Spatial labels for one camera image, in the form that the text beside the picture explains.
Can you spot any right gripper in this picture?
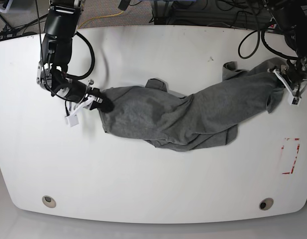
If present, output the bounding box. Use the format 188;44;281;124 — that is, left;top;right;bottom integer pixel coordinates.
55;80;114;116

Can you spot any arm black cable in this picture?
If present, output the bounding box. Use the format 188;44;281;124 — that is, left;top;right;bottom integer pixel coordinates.
237;0;298;60
66;31;96;82

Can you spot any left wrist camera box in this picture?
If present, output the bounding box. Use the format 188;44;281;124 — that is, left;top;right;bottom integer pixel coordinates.
288;95;302;106

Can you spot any black tripod on floor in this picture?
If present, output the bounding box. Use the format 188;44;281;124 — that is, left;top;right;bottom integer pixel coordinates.
0;14;47;42

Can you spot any table cable grommet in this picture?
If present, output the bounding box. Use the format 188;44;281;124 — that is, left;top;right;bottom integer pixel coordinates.
42;196;57;208
259;198;274;211

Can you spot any red tape rectangle marking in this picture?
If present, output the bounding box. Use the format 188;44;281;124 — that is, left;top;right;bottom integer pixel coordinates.
279;138;301;175

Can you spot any right table cable grommet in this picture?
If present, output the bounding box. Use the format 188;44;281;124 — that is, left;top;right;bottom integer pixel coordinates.
259;198;274;211

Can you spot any yellow cable on floor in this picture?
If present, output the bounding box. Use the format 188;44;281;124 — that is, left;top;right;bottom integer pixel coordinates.
79;9;125;29

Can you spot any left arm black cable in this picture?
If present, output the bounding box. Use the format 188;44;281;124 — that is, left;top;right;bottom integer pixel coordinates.
237;0;298;60

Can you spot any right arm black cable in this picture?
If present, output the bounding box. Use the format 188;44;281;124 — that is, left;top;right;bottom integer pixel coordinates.
66;31;96;82

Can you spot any grey T-shirt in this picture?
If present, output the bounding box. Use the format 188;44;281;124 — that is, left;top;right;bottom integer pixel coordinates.
100;57;285;152

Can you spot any white power strip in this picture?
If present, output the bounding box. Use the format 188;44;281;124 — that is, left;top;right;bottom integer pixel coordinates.
267;18;277;33

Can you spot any left table cable grommet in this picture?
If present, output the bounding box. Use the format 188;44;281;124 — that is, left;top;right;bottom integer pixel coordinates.
42;196;57;208

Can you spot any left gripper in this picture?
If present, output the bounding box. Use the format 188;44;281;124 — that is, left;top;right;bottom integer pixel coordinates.
267;62;307;99

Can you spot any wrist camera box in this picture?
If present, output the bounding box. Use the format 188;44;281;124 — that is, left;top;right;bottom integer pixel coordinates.
65;115;79;127
288;95;302;106

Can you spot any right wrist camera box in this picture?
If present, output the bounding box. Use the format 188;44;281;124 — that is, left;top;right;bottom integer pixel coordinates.
65;115;79;127

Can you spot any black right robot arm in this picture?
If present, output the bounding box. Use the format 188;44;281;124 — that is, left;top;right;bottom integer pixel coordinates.
36;0;114;113

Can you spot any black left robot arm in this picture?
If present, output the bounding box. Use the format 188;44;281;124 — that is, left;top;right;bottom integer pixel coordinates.
261;0;307;105

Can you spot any black metal frame base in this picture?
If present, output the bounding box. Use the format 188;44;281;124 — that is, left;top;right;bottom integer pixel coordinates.
153;0;246;28

